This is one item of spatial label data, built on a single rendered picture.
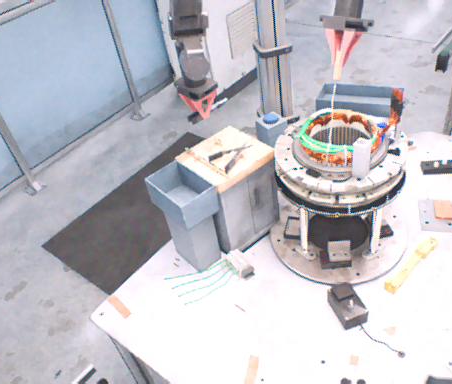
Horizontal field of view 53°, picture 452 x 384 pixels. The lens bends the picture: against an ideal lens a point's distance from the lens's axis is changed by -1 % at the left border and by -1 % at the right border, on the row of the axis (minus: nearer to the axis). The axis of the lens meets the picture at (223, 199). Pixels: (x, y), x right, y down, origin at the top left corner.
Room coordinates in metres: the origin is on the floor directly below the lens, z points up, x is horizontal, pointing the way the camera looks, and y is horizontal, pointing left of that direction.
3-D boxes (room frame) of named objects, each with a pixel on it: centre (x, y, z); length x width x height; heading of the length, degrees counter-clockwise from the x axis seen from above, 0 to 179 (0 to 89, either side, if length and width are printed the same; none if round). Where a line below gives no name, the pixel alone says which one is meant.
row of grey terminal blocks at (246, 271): (0.84, -0.01, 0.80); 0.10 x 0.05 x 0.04; 28
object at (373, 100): (1.17, -0.47, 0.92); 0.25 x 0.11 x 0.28; 60
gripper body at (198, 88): (1.02, 0.01, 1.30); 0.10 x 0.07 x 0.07; 34
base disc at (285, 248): (0.89, -0.31, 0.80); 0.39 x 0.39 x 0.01
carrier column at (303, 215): (0.83, -0.20, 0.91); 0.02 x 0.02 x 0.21
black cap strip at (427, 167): (1.07, -0.73, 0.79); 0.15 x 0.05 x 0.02; 77
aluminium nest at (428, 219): (0.88, -0.60, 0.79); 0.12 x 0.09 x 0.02; 159
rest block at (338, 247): (0.78, -0.28, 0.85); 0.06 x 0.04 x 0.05; 80
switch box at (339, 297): (0.63, -0.25, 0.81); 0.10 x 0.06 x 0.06; 11
